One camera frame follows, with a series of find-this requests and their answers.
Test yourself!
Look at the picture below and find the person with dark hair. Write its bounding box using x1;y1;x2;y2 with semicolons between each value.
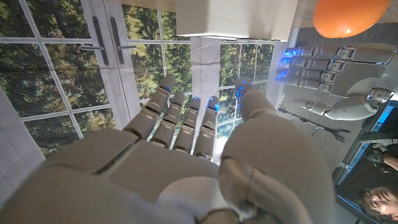
357;185;398;224

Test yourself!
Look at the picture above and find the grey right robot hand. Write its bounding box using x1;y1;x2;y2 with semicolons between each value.
0;73;336;224

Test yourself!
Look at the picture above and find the person's gloved forearm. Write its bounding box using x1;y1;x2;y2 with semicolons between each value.
359;132;398;174

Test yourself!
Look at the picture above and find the black door handle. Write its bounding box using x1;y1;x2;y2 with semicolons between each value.
312;126;351;144

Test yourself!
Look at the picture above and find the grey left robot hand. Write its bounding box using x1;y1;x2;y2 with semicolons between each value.
275;42;398;121

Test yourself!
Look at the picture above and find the orange ball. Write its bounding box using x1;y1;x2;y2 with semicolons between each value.
312;0;391;39

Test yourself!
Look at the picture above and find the white tray box black frame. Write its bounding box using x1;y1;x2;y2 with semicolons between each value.
175;0;299;42

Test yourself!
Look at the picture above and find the printed window backdrop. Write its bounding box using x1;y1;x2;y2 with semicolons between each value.
0;0;285;158

